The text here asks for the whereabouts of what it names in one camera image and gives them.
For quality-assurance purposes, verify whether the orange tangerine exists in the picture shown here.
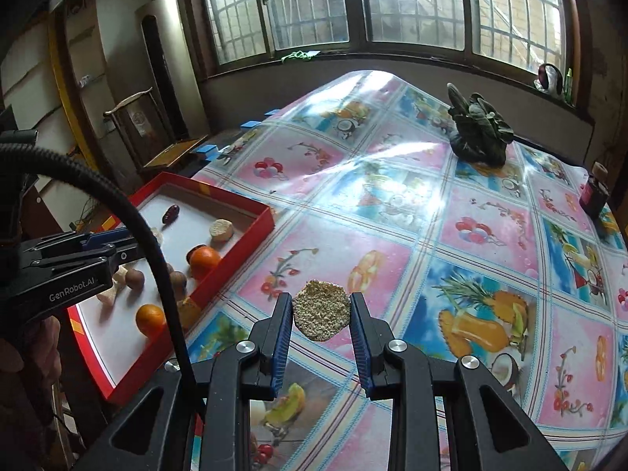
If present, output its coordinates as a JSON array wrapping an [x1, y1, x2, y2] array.
[[186, 245, 221, 281], [135, 304, 166, 339]]

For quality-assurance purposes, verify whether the dried red jujube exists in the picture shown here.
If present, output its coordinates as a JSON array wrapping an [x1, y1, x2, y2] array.
[[162, 204, 180, 225]]

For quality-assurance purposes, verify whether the round puffed grain cake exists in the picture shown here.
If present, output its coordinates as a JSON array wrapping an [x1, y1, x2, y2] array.
[[292, 279, 350, 342]]

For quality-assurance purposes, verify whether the beige puffed cake piece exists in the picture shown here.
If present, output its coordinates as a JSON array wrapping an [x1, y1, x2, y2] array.
[[151, 228, 164, 246]]

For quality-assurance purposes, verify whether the person's left hand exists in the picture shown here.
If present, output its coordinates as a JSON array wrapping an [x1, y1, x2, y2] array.
[[1, 316, 62, 396]]

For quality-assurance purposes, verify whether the brown longan fruit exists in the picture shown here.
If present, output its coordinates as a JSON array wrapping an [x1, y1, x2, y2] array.
[[124, 268, 145, 291]]

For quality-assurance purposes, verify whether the red cardboard tray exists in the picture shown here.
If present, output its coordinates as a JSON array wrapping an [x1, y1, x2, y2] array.
[[67, 173, 275, 405]]

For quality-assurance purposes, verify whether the beige puffed cake chunk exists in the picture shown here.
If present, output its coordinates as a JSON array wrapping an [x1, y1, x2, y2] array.
[[209, 219, 234, 243]]

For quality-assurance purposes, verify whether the wooden chair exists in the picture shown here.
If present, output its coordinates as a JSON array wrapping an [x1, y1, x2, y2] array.
[[103, 88, 209, 180]]

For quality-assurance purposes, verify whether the blue box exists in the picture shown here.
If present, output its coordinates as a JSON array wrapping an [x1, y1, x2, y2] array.
[[194, 144, 218, 159]]

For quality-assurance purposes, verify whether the colourful plastic tablecloth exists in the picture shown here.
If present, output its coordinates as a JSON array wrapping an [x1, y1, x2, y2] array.
[[188, 71, 627, 470]]

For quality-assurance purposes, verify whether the tall silver air conditioner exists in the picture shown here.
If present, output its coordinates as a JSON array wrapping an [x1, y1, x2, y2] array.
[[135, 0, 210, 141]]

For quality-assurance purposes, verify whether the dark bottle with pink label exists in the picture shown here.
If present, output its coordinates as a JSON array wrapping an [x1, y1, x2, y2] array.
[[579, 162, 609, 220]]

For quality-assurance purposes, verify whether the green cloth on sill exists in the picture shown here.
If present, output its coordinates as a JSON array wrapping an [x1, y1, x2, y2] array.
[[281, 50, 320, 64]]

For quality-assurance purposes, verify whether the red white helmet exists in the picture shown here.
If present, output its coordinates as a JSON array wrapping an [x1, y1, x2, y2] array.
[[533, 63, 563, 99]]

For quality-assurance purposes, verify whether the black corrugated cable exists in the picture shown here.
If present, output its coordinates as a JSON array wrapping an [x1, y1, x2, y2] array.
[[0, 142, 198, 388]]

